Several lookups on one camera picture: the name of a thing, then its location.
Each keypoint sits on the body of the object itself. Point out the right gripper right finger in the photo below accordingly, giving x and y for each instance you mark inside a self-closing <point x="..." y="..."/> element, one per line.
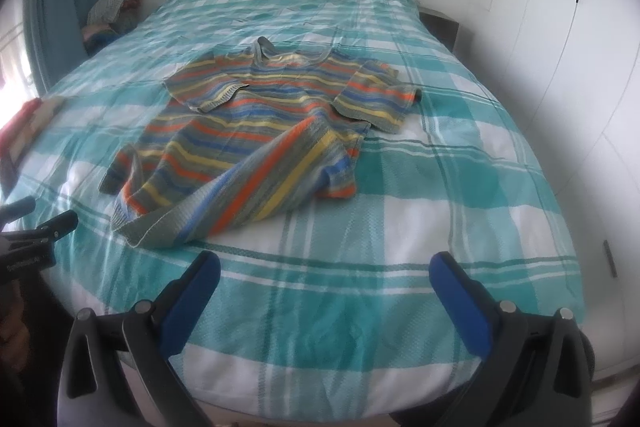
<point x="534" y="370"/>

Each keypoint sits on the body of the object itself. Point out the teal plaid bedspread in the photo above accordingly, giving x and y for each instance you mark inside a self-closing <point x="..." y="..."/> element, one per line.
<point x="324" y="313"/>

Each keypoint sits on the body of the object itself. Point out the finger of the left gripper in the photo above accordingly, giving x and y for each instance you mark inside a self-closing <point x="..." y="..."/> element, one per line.
<point x="52" y="230"/>
<point x="18" y="209"/>

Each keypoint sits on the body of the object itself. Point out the dark wooden nightstand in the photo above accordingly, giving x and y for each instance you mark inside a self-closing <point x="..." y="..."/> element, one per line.
<point x="444" y="28"/>

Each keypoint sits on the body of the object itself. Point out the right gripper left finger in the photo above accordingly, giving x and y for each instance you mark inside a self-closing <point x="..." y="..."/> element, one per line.
<point x="93" y="388"/>

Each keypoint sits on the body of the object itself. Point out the person's left hand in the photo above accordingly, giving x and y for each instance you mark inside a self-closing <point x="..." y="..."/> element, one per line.
<point x="14" y="333"/>

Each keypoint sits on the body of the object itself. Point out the red cloth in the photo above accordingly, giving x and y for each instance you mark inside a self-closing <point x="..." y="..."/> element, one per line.
<point x="10" y="130"/>

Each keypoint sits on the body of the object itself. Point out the striped knit sweater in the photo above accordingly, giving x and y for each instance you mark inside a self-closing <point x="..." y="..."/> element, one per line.
<point x="250" y="134"/>

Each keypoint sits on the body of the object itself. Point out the pile of clothes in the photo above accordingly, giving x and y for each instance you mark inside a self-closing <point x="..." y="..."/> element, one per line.
<point x="107" y="21"/>

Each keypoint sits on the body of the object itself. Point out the checkered folded cloth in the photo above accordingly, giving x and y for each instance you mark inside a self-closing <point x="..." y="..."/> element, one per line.
<point x="43" y="116"/>

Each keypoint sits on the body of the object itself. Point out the white wardrobe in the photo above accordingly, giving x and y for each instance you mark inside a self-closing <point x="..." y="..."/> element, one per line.
<point x="568" y="73"/>

